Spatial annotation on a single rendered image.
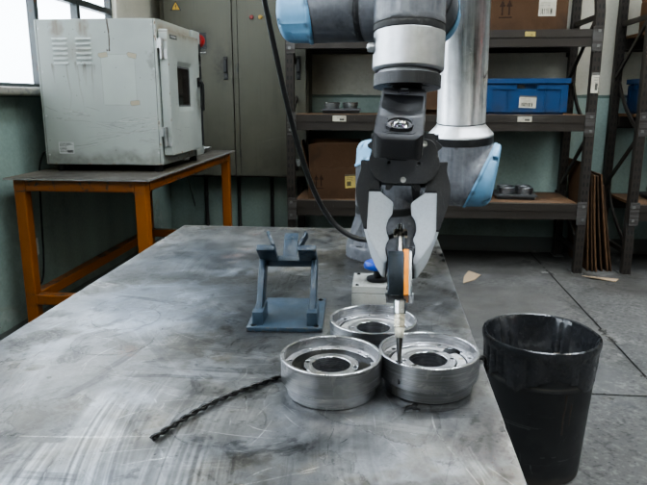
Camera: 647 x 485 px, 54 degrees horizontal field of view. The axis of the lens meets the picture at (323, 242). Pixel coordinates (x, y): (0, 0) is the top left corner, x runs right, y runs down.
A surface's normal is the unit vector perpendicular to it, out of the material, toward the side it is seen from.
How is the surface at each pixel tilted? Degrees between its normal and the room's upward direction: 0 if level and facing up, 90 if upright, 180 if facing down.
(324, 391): 90
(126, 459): 0
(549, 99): 90
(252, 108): 90
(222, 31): 90
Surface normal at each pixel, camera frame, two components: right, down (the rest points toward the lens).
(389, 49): -0.63, 0.05
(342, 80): -0.10, 0.22
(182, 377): 0.00, -0.97
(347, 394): 0.28, 0.22
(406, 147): -0.15, 0.58
